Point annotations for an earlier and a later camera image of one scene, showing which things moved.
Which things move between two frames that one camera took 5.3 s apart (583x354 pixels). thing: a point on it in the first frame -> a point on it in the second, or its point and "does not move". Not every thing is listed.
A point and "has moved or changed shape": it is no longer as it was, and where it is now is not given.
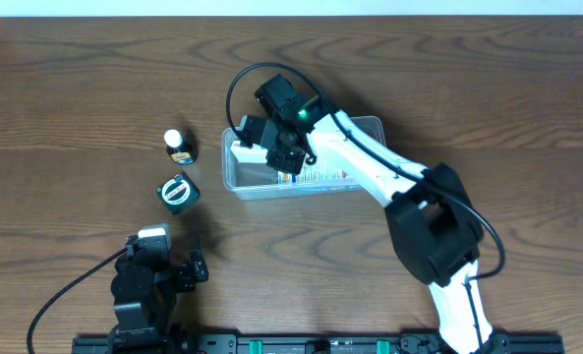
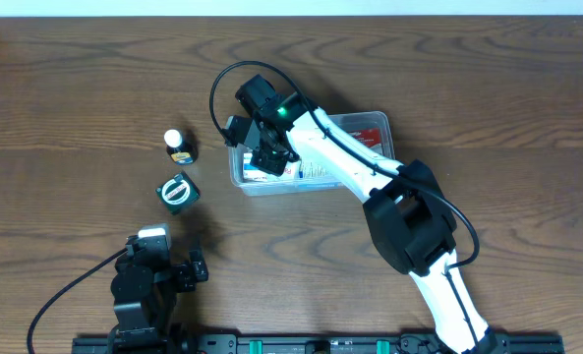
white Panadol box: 255,154 has moved or changed shape
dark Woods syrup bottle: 181,147 does not move
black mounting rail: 355,343 does not move
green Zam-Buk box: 177,193 does not move
